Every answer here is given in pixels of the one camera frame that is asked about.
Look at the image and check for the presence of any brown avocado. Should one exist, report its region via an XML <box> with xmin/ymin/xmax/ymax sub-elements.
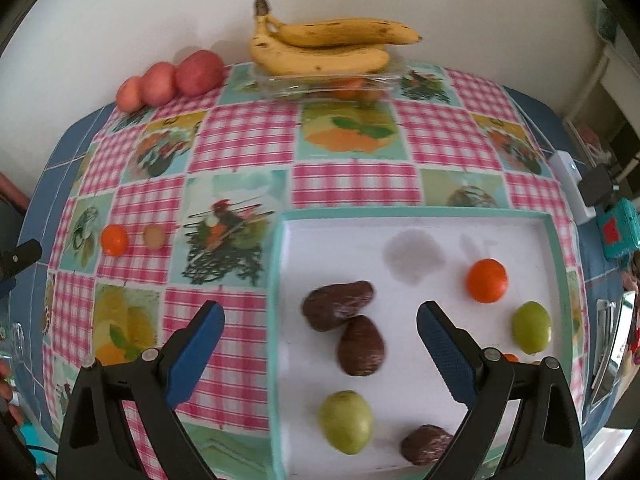
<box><xmin>337</xmin><ymin>315</ymin><xmax>386</xmax><ymax>377</ymax></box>
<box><xmin>301</xmin><ymin>280</ymin><xmax>375</xmax><ymax>332</ymax></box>
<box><xmin>400</xmin><ymin>424</ymin><xmax>455</xmax><ymax>466</ymax></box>

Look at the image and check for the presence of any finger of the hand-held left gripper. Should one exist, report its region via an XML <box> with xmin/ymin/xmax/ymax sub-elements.
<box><xmin>0</xmin><ymin>238</ymin><xmax>43</xmax><ymax>295</ymax></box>

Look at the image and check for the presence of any clear plastic container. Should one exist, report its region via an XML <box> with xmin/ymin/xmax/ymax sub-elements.
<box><xmin>254</xmin><ymin>59</ymin><xmax>405</xmax><ymax>102</ymax></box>

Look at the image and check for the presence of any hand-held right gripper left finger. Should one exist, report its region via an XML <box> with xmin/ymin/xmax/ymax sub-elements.
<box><xmin>57</xmin><ymin>300</ymin><xmax>226</xmax><ymax>480</ymax></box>

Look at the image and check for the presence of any checkered fruit print tablecloth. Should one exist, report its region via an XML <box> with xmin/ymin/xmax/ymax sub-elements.
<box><xmin>42</xmin><ymin>60</ymin><xmax>584</xmax><ymax>480</ymax></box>

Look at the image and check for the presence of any green round fruit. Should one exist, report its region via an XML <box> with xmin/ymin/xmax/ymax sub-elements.
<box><xmin>319</xmin><ymin>390</ymin><xmax>375</xmax><ymax>456</ymax></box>
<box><xmin>511</xmin><ymin>301</ymin><xmax>553</xmax><ymax>354</ymax></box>

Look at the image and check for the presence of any reddish wooden chair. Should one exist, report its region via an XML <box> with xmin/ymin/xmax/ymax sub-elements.
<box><xmin>0</xmin><ymin>172</ymin><xmax>31</xmax><ymax>211</ymax></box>

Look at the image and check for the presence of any red apple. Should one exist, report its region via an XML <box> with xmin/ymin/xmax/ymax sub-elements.
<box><xmin>174</xmin><ymin>49</ymin><xmax>225</xmax><ymax>97</ymax></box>
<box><xmin>116</xmin><ymin>76</ymin><xmax>146</xmax><ymax>113</ymax></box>
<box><xmin>139</xmin><ymin>62</ymin><xmax>179</xmax><ymax>106</ymax></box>

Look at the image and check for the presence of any white power strip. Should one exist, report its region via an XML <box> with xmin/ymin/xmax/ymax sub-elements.
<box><xmin>548</xmin><ymin>150</ymin><xmax>598</xmax><ymax>225</ymax></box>

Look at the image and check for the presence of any silver metal object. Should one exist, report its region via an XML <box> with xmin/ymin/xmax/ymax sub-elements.
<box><xmin>590</xmin><ymin>290</ymin><xmax>637</xmax><ymax>407</ymax></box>

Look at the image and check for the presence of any black plug adapter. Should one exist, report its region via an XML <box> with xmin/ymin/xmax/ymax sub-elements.
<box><xmin>577</xmin><ymin>165</ymin><xmax>621</xmax><ymax>207</ymax></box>

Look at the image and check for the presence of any yellow banana bunch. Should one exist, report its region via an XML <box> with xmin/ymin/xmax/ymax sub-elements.
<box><xmin>249</xmin><ymin>0</ymin><xmax>422</xmax><ymax>77</ymax></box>

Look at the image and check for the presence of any teal box with red label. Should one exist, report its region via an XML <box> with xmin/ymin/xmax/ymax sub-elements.
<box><xmin>597</xmin><ymin>198</ymin><xmax>640</xmax><ymax>261</ymax></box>

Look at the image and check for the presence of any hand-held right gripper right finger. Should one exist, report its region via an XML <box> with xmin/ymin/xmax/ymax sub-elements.
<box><xmin>416</xmin><ymin>301</ymin><xmax>586</xmax><ymax>480</ymax></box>

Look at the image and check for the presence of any person's left hand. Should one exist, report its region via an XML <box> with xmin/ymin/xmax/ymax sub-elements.
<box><xmin>0</xmin><ymin>360</ymin><xmax>24</xmax><ymax>427</ymax></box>

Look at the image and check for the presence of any white tray with teal rim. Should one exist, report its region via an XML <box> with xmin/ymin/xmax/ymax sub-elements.
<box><xmin>267</xmin><ymin>207</ymin><xmax>572</xmax><ymax>480</ymax></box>

